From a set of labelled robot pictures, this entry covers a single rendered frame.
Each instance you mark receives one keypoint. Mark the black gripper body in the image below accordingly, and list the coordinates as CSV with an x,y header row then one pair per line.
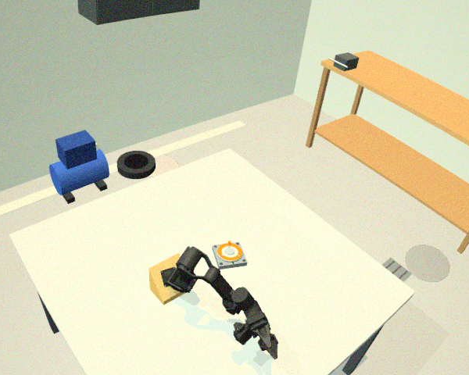
x,y
255,317

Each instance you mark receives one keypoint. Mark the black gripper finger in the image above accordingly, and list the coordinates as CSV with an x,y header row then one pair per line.
x,y
263,330
273,350

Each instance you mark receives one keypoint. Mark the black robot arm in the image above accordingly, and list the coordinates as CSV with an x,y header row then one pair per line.
x,y
183,278

